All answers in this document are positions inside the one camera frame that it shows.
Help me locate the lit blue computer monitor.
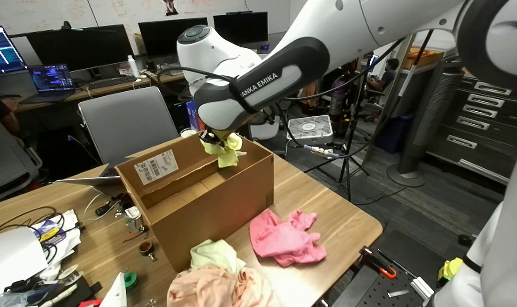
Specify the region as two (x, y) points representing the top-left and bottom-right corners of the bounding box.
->
(0, 23), (29, 78)

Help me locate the grey pedestal column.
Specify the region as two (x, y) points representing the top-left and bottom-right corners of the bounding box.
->
(384, 56), (461, 189)

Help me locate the white plastic bag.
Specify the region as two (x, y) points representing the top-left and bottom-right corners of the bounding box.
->
(0, 226), (50, 300)

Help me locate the peach shirt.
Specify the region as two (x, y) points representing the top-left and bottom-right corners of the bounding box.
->
(166, 264), (280, 307)

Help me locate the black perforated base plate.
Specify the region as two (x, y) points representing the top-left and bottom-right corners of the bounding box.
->
(330, 262), (442, 307)

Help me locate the light grey office chair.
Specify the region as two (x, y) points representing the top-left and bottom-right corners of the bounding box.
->
(77, 85), (179, 172)

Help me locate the black drawer cabinet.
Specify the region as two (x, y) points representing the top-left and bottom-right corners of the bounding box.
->
(427, 73), (517, 186)

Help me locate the small brown round object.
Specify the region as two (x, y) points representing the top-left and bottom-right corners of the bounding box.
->
(137, 240), (159, 262)

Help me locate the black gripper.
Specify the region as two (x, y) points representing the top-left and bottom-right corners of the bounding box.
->
(198, 128), (220, 145)

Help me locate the brown cardboard box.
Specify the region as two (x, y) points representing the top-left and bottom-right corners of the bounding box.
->
(115, 133), (275, 272)

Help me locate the laptop with purple screen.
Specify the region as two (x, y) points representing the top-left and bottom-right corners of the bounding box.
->
(29, 63), (77, 104)

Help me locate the blue printed box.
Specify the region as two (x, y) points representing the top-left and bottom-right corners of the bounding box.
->
(186, 100), (205, 131)

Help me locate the yellow towel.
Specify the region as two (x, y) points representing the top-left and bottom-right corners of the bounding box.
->
(200, 131), (248, 170)

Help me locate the black camera tripod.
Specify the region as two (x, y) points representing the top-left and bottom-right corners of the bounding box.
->
(302, 30), (435, 201)

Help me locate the yellow-green clamp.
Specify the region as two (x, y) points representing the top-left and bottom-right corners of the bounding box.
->
(437, 255), (466, 281)

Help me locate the black computer monitor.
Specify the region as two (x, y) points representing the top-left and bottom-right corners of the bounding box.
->
(212, 10), (270, 47)
(137, 15), (214, 58)
(26, 23), (133, 73)

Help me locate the thin black table cable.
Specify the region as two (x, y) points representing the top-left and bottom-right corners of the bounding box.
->
(0, 204), (67, 240)

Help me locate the white hand tool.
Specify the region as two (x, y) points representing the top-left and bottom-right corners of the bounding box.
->
(410, 276), (437, 301)

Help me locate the clear plastic storage bin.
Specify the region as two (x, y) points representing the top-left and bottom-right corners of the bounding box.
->
(287, 114), (335, 146)

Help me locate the green tape roll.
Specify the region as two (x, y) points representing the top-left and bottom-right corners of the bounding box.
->
(121, 271), (140, 290)

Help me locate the distant seated person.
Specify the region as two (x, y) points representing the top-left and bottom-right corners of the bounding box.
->
(381, 56), (405, 92)

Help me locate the pink shirt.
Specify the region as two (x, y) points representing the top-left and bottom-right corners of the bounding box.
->
(248, 208), (330, 269)

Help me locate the white plastic bottle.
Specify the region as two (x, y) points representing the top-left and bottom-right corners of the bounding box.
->
(127, 54), (142, 78)

